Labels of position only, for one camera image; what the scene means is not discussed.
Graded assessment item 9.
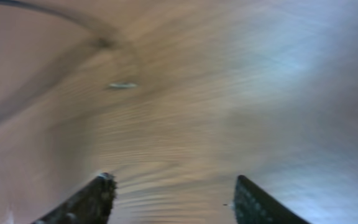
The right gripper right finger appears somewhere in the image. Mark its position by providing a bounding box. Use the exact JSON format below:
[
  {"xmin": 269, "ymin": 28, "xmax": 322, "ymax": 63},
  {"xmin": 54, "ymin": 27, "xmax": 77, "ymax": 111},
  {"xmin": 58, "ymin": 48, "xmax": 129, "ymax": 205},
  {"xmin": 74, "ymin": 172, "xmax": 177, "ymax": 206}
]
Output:
[{"xmin": 232, "ymin": 175, "xmax": 308, "ymax": 224}]

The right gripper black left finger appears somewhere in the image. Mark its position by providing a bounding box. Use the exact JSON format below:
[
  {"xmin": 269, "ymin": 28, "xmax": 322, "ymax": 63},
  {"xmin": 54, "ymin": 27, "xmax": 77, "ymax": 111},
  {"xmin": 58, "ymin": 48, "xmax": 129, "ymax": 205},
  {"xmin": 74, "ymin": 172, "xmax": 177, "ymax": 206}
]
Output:
[{"xmin": 32, "ymin": 172, "xmax": 116, "ymax": 224}]

